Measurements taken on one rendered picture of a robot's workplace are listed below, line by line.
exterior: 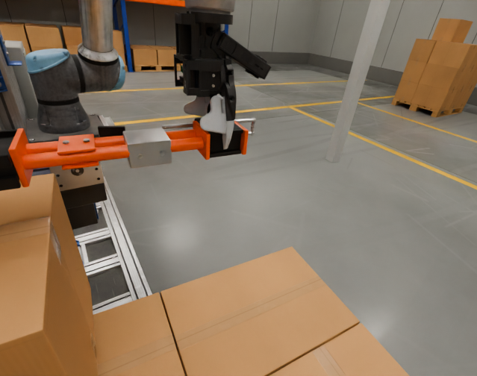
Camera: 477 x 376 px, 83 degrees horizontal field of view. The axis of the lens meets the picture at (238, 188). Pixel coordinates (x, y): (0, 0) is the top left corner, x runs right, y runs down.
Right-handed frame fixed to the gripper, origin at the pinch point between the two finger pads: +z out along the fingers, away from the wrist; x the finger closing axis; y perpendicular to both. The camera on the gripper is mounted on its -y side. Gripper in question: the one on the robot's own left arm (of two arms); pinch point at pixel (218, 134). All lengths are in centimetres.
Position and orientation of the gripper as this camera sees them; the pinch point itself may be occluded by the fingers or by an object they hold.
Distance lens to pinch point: 54.4
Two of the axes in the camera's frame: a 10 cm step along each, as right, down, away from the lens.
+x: 4.5, 5.0, -7.4
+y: -8.9, 1.8, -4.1
